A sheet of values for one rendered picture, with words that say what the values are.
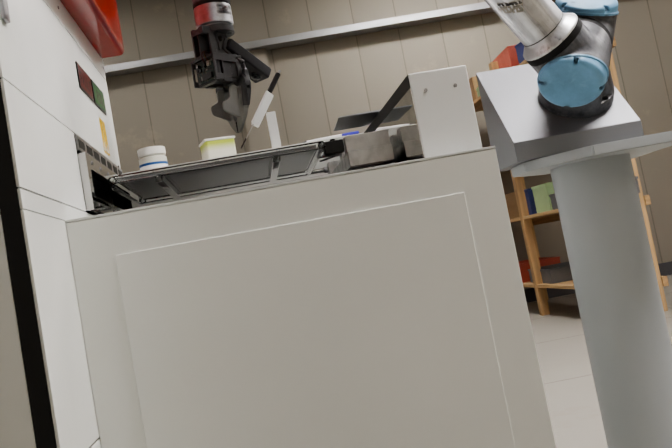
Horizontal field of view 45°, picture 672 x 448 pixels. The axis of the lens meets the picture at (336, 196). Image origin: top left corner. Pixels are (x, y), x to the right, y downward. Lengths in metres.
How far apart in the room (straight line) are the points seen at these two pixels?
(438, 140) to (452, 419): 0.42
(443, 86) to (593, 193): 0.50
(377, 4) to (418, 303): 6.66
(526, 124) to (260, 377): 0.80
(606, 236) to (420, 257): 0.58
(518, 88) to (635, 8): 6.59
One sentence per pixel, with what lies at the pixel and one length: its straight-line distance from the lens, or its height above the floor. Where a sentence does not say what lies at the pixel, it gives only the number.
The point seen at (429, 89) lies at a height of 0.93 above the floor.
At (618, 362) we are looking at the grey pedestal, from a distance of 1.68.
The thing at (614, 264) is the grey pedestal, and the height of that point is 0.59.
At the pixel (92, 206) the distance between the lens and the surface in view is 1.34.
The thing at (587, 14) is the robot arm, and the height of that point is 1.05.
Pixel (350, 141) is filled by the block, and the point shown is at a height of 0.90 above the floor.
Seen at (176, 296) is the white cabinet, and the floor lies 0.69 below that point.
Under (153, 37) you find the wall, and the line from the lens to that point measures 7.71.
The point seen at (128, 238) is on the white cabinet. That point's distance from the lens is 1.16.
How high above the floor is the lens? 0.70
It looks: 5 degrees up
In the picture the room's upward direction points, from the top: 11 degrees counter-clockwise
